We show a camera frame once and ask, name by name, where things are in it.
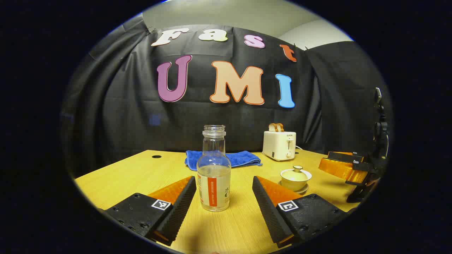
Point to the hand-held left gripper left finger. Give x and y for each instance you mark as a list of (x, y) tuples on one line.
[(180, 208)]

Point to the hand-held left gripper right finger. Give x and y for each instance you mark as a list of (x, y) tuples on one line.
[(270, 211)]

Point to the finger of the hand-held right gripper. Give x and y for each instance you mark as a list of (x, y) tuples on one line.
[(340, 169)]

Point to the white teacup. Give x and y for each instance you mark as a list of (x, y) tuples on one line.
[(295, 186)]

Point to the clear water bottle orange label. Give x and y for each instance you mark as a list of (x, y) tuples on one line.
[(213, 183)]

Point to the white teacup lid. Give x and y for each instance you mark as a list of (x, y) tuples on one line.
[(296, 175)]

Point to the white saucer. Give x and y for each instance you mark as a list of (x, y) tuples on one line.
[(304, 190)]

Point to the blue towel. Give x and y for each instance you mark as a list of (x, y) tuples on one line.
[(243, 158)]

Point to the white toaster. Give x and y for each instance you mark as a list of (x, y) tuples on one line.
[(279, 146)]

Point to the bread slice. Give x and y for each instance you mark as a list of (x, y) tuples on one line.
[(280, 127), (272, 127)]

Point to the black backdrop cloth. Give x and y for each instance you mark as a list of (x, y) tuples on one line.
[(123, 116)]

